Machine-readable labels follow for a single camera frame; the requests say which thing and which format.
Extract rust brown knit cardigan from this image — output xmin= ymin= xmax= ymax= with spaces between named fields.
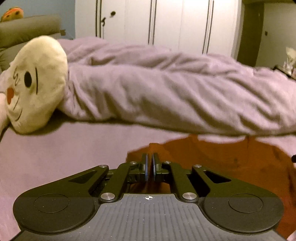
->
xmin=126 ymin=135 xmax=295 ymax=238

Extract lilac rumpled duvet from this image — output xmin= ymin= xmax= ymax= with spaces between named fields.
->
xmin=0 ymin=36 xmax=296 ymax=137

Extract cluttered side table items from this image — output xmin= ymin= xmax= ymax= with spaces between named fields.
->
xmin=273 ymin=47 xmax=295 ymax=80

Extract lilac bed sheet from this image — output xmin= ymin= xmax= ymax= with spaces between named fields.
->
xmin=1 ymin=114 xmax=295 ymax=240

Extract cream plush face pillow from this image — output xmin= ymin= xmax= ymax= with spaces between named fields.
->
xmin=4 ymin=36 xmax=68 ymax=134

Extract white wardrobe with doors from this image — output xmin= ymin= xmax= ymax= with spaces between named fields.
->
xmin=75 ymin=1 xmax=242 ymax=57

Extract grey green headboard cushion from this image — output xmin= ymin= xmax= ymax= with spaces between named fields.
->
xmin=1 ymin=15 xmax=61 ymax=72

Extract orange plush toy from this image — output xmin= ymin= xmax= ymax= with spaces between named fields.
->
xmin=1 ymin=6 xmax=24 ymax=22

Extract dark door frame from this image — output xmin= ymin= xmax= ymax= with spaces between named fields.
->
xmin=237 ymin=2 xmax=264 ymax=67

